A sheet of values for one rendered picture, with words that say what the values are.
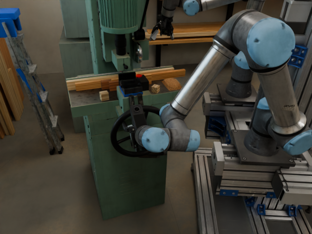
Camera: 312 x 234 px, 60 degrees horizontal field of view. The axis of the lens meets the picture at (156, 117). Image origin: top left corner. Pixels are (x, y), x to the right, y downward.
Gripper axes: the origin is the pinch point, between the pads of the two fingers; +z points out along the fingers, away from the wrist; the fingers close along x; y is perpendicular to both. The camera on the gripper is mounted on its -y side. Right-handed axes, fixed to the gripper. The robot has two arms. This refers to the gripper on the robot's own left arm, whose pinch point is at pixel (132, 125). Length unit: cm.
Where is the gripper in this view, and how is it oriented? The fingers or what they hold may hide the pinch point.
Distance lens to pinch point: 114.8
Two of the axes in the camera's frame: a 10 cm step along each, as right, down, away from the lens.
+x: 9.4, -1.7, 2.9
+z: -3.0, -0.4, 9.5
